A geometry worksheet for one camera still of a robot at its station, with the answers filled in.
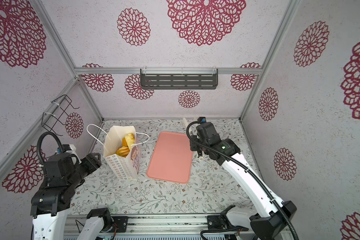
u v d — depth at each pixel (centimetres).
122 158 71
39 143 43
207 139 51
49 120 73
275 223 36
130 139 81
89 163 56
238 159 45
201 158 65
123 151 81
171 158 97
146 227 73
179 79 99
